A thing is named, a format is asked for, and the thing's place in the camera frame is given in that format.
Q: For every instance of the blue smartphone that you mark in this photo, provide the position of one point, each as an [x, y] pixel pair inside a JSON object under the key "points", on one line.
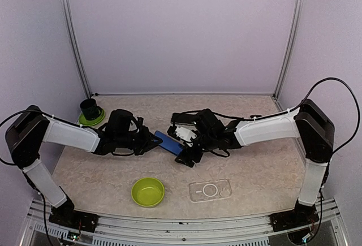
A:
{"points": [[169, 144]]}

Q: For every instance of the right aluminium frame post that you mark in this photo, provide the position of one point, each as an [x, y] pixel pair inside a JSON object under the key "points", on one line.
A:
{"points": [[298, 6]]}

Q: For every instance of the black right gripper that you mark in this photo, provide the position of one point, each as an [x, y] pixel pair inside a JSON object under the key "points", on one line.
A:
{"points": [[188, 159]]}

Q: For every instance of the dark green mug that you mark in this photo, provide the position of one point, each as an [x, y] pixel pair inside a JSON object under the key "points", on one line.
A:
{"points": [[90, 109]]}

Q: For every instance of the green bowl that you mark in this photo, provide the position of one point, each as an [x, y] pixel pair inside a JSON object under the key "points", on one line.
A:
{"points": [[148, 192]]}

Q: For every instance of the left aluminium frame post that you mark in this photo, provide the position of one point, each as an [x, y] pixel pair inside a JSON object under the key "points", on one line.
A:
{"points": [[75, 48]]}

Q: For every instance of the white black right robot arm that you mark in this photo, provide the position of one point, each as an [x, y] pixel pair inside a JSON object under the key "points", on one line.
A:
{"points": [[203, 132]]}

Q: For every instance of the front aluminium rail base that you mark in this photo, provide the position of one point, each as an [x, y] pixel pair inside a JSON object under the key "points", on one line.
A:
{"points": [[116, 230]]}

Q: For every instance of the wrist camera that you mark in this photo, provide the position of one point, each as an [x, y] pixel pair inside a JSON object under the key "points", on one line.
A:
{"points": [[139, 123], [182, 134]]}

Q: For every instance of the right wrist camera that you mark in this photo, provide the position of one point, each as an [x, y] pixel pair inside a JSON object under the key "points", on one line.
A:
{"points": [[182, 134]]}

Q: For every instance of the aluminium frame post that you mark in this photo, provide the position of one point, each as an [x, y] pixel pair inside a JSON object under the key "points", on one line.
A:
{"points": [[75, 48], [298, 6]]}

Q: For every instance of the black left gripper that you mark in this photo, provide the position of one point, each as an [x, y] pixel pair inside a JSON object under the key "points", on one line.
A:
{"points": [[151, 142]]}

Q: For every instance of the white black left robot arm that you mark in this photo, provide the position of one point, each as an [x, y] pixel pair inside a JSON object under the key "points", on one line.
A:
{"points": [[33, 127]]}

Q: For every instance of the green saucer plate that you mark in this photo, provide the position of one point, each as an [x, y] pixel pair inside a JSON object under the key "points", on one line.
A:
{"points": [[82, 119]]}

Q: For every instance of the clear phone case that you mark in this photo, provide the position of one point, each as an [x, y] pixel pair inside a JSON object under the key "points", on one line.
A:
{"points": [[210, 191]]}

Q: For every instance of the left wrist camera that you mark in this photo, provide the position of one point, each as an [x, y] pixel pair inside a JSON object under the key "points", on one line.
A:
{"points": [[139, 123]]}

